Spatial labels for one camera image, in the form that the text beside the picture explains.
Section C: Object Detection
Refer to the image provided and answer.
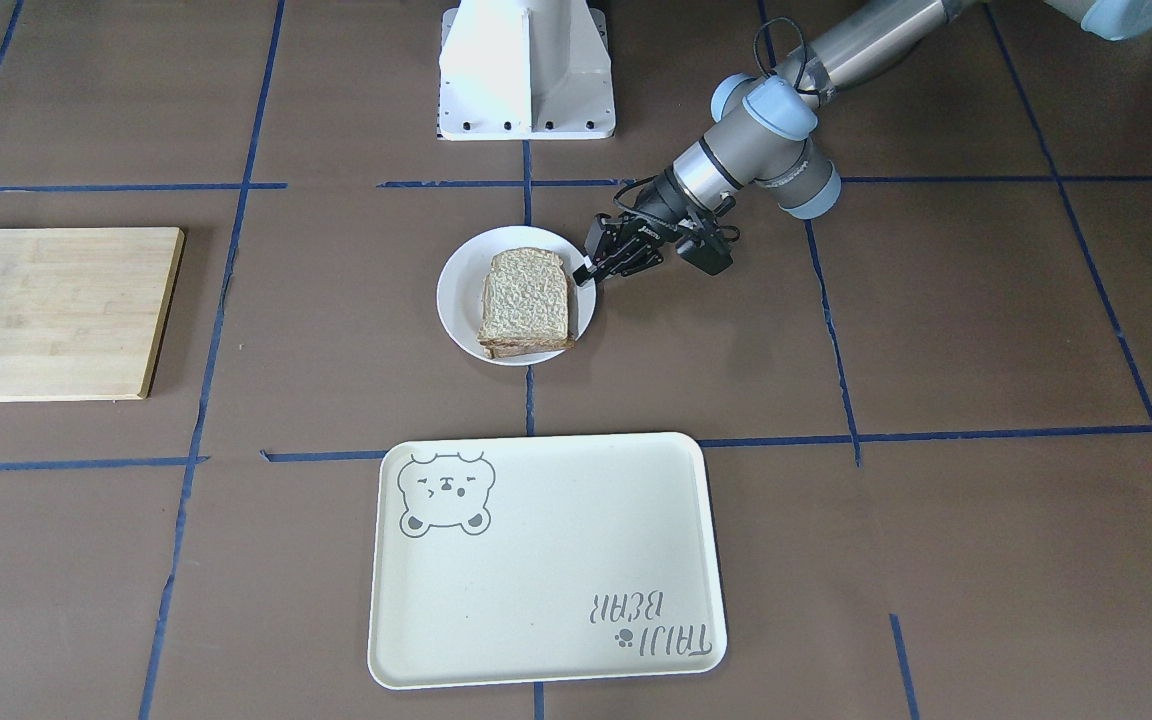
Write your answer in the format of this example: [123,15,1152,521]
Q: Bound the white mounting column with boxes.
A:
[435,1,617,142]

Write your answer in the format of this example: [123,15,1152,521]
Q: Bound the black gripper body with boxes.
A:
[584,211,681,281]

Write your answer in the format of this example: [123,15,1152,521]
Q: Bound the white bread slice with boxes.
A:
[477,247,573,346]

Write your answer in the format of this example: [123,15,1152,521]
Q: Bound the cream bear tray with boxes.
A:
[367,432,728,691]

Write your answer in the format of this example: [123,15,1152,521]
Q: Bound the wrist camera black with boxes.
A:
[675,225,733,275]

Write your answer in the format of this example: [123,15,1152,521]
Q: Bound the wooden cutting board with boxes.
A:
[0,227,185,402]

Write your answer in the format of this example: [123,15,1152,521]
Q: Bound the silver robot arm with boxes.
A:
[573,1,968,286]

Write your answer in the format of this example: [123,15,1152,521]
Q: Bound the brown bread slice on plate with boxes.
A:
[483,340,573,361]

